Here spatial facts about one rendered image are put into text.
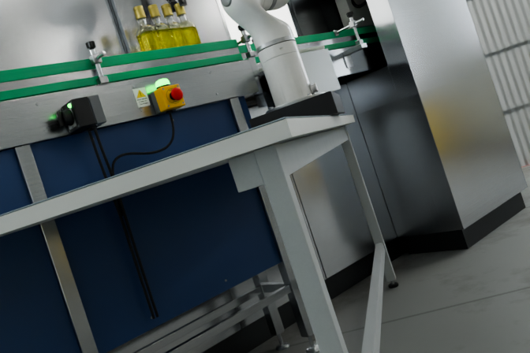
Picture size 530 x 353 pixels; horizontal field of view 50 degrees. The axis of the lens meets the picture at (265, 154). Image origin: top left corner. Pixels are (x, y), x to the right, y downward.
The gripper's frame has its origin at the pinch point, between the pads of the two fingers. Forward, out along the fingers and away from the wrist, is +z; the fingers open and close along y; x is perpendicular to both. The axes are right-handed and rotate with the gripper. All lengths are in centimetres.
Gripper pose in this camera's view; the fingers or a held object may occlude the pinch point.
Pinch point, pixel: (178, 4)
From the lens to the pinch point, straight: 220.2
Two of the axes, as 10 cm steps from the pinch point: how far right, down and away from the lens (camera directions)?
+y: 6.2, -2.1, -7.6
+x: 7.2, -2.4, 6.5
